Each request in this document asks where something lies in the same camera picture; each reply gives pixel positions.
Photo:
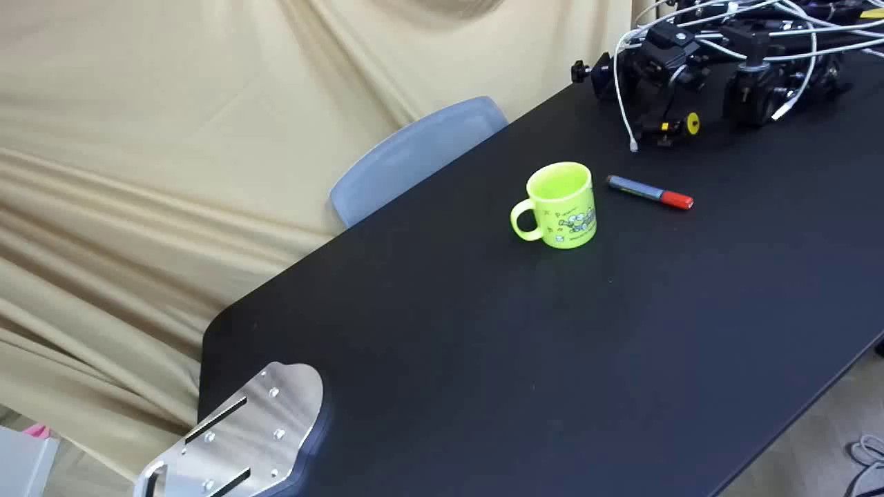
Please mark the blue marker with red cap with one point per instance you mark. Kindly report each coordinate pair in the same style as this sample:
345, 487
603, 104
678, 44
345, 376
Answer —
643, 191

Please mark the lime green mug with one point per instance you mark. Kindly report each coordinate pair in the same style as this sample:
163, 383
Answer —
563, 214

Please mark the blue-grey chair back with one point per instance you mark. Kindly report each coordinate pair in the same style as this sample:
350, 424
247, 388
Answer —
404, 162

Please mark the silver metal plate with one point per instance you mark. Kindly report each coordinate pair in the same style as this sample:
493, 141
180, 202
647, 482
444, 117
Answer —
250, 431

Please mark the beige cloth backdrop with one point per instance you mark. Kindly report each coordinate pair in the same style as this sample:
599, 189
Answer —
165, 166

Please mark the pink object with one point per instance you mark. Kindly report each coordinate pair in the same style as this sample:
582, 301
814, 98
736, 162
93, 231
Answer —
37, 429

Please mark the white box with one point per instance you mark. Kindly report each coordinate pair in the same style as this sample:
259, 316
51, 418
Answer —
23, 464

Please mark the black camera mount pile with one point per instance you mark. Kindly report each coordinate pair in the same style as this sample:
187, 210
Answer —
663, 69

